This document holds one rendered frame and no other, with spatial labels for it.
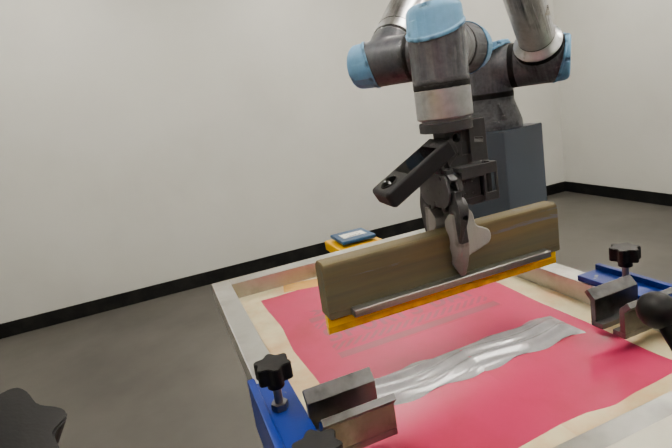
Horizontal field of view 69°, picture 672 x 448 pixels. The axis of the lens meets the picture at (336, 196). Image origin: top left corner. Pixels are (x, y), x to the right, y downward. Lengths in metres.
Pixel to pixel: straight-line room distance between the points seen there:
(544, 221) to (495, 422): 0.31
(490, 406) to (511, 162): 0.82
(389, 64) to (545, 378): 0.49
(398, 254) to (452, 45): 0.28
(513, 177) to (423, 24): 0.78
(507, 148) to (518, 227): 0.60
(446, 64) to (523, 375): 0.41
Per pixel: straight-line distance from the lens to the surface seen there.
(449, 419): 0.65
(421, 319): 0.88
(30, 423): 0.24
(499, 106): 1.40
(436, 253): 0.69
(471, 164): 0.69
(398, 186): 0.63
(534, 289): 0.98
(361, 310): 0.65
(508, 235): 0.76
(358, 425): 0.57
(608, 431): 0.59
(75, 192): 4.21
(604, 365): 0.76
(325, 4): 4.54
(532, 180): 1.45
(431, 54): 0.66
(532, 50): 1.32
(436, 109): 0.66
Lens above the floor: 1.34
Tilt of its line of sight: 11 degrees down
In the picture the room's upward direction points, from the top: 9 degrees counter-clockwise
